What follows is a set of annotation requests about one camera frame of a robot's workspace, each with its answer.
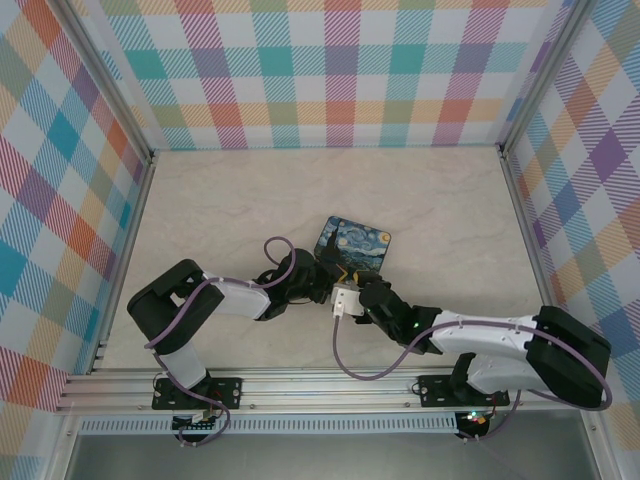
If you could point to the starry night print tin box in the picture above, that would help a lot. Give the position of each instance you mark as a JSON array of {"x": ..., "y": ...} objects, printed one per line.
[{"x": 357, "y": 240}]

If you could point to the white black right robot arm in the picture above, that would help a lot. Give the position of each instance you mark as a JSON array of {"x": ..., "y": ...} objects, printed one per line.
[{"x": 480, "y": 330}]

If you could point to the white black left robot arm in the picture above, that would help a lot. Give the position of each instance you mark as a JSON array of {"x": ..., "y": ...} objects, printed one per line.
[{"x": 240, "y": 300}]

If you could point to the circuit board with lit leds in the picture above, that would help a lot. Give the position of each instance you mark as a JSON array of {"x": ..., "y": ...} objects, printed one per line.
[{"x": 475, "y": 419}]

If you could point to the grey metal bottom panel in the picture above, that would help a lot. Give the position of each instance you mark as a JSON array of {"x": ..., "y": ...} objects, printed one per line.
[{"x": 325, "y": 457}]

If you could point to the green circuit board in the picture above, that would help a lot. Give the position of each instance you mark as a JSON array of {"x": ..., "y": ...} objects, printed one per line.
[{"x": 195, "y": 425}]

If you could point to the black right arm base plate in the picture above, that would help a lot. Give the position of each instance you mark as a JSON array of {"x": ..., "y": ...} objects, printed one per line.
[{"x": 435, "y": 390}]

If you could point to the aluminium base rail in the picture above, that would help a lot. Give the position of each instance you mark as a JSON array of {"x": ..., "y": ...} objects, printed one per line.
[{"x": 325, "y": 387}]

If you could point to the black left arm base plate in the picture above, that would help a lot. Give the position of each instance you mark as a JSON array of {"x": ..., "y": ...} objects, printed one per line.
[{"x": 230, "y": 390}]

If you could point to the aluminium table side rail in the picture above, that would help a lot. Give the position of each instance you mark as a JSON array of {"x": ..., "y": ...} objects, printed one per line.
[
  {"x": 530, "y": 225},
  {"x": 135, "y": 225}
]

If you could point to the aluminium frame post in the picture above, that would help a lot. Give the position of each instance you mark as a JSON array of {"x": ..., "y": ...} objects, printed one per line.
[
  {"x": 545, "y": 75},
  {"x": 107, "y": 75}
]

